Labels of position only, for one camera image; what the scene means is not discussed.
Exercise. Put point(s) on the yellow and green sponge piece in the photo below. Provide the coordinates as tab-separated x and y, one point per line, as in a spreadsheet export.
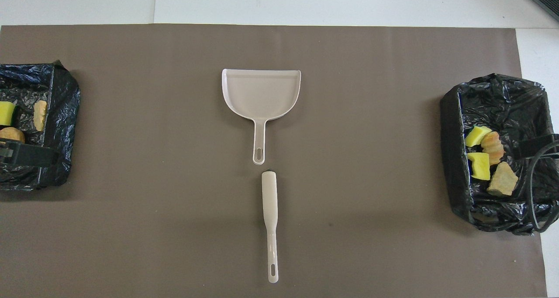
477	136

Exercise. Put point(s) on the beige plastic dustpan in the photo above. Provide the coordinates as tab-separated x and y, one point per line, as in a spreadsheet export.
260	92

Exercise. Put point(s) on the brown oval sponge piece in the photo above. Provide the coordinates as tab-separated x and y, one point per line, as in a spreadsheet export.
12	134

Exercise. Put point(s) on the yellow sponge wedge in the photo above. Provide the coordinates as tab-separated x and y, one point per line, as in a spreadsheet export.
6	113

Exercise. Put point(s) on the notched yellow sponge piece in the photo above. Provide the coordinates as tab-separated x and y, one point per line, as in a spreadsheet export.
479	167

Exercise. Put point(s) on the brown paper table mat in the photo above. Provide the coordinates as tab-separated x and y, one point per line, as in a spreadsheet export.
279	49

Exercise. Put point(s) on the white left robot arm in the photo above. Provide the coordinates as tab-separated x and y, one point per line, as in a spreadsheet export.
30	156

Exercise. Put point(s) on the black bag lined bin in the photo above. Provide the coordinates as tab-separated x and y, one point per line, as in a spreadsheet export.
63	110
502	97

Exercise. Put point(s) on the beige hand brush black bristles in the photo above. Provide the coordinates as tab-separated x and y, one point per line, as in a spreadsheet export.
270	202

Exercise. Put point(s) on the beige green sponge chunk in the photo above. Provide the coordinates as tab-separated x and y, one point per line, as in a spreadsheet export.
503	179

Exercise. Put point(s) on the orange striped curled sponge piece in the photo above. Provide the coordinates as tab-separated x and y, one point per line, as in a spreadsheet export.
492	147

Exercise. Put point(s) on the pale yellow sponge chunk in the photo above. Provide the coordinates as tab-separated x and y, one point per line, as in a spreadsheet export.
40	114

